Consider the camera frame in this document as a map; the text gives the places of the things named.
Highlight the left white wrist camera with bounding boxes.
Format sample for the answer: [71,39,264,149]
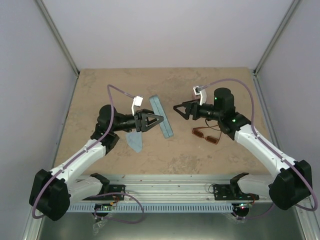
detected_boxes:
[131,95,144,116]

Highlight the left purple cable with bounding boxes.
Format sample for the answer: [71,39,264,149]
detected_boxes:
[32,84,145,225]

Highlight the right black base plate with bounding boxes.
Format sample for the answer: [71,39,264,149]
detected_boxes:
[212,184,260,201]

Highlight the pink glasses case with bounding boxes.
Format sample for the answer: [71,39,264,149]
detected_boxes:
[192,92,201,100]

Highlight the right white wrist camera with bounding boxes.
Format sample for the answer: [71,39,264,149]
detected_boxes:
[192,85,207,106]

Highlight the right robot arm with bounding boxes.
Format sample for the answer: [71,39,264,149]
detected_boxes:
[173,87,313,210]

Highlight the aluminium rail frame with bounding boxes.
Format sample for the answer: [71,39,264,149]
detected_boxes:
[35,67,310,240]

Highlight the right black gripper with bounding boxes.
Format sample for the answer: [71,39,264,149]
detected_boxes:
[173,98,223,121]

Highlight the blue-grey glasses case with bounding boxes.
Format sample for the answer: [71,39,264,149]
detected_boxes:
[149,95,174,139]

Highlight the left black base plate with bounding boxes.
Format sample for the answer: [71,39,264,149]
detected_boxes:
[83,184,126,201]

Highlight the brown rectangular sunglasses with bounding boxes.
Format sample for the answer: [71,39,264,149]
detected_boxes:
[191,125,222,145]

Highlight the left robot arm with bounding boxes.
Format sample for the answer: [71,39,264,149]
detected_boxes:
[29,104,164,221]

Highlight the left corner aluminium post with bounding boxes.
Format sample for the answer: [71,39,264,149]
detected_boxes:
[34,0,80,78]

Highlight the right corner aluminium post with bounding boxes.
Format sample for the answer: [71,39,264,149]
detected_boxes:
[252,0,302,78]

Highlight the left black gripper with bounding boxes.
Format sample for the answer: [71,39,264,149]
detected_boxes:
[111,108,163,133]

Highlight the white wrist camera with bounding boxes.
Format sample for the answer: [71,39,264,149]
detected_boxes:
[131,95,144,116]
[192,85,207,106]

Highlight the corner aluminium post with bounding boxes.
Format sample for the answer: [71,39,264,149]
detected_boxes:
[252,0,302,78]
[34,0,80,78]

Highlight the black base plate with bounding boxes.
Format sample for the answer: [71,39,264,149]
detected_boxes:
[83,184,126,201]
[212,184,260,201]

